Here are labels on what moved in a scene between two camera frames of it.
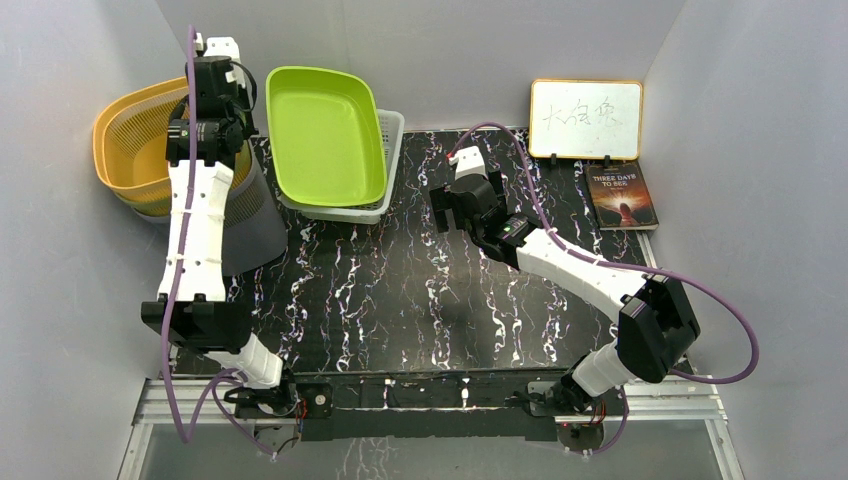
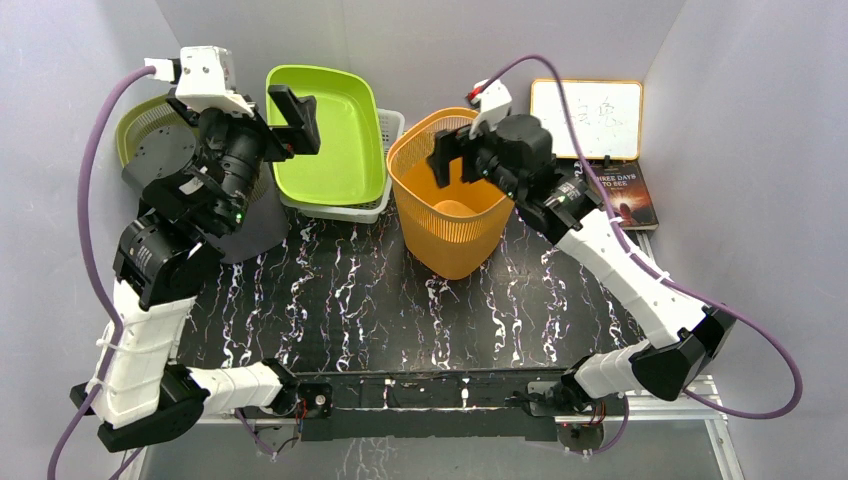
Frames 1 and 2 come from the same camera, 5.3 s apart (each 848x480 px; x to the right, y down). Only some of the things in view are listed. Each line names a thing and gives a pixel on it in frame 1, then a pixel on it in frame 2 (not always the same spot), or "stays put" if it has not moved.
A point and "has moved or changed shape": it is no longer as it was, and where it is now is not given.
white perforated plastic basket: [392, 126] stays put
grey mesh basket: [253, 231] stays put
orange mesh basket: [130, 141] to [451, 232]
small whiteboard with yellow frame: [585, 119] stays put
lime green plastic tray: [327, 147] stays put
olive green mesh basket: [162, 209] has moved or changed shape
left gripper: [243, 99] to [301, 137]
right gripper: [442, 199] to [451, 145]
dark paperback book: [621, 198] stays put
